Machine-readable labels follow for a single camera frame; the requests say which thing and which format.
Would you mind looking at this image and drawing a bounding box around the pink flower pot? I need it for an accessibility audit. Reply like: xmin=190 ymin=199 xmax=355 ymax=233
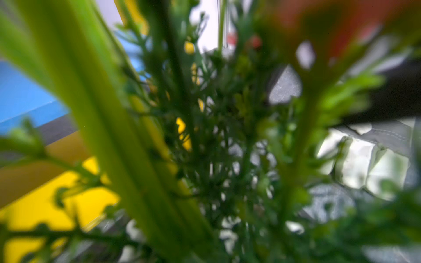
xmin=0 ymin=0 xmax=421 ymax=263

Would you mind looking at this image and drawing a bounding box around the yellow rack with coloured shelves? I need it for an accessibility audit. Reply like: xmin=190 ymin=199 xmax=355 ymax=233
xmin=0 ymin=0 xmax=205 ymax=263

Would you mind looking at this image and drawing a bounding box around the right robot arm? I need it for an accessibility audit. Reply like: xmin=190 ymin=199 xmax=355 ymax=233
xmin=337 ymin=58 xmax=421 ymax=127

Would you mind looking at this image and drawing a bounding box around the white grey work glove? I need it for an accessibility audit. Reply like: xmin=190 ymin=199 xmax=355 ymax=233
xmin=317 ymin=117 xmax=421 ymax=200

